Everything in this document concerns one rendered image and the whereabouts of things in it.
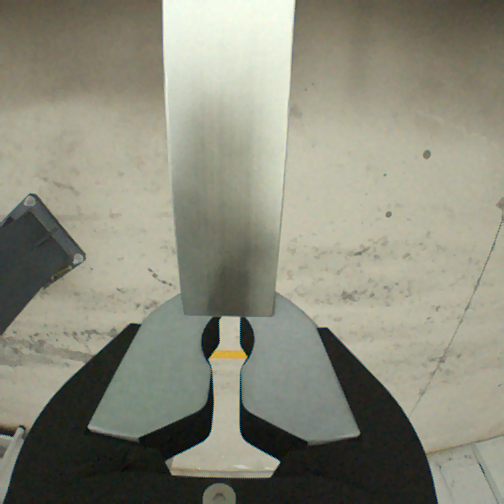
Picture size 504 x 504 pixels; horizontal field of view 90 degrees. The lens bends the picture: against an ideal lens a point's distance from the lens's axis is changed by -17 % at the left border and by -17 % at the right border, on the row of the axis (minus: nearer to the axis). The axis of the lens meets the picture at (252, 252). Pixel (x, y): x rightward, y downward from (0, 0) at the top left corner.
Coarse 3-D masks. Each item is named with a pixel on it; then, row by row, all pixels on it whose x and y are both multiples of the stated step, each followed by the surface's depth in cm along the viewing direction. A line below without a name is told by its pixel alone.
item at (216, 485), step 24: (144, 456) 5; (288, 456) 6; (96, 480) 4; (120, 480) 5; (144, 480) 5; (168, 480) 5; (192, 480) 5; (216, 480) 5; (240, 480) 5; (264, 480) 5; (288, 480) 5; (312, 480) 5; (336, 480) 5
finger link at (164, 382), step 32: (160, 320) 9; (192, 320) 10; (128, 352) 8; (160, 352) 8; (192, 352) 8; (128, 384) 7; (160, 384) 7; (192, 384) 7; (96, 416) 6; (128, 416) 6; (160, 416) 6; (192, 416) 7; (160, 448) 6
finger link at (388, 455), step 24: (336, 360) 8; (360, 384) 7; (360, 408) 7; (384, 408) 7; (360, 432) 6; (384, 432) 6; (408, 432) 6; (312, 456) 6; (336, 456) 6; (360, 456) 6; (384, 456) 6; (408, 456) 5; (360, 480) 5; (384, 480) 5; (408, 480) 5; (432, 480) 5
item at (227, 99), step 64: (192, 0) 5; (256, 0) 6; (192, 64) 6; (256, 64) 6; (192, 128) 7; (256, 128) 7; (192, 192) 8; (256, 192) 8; (192, 256) 9; (256, 256) 9
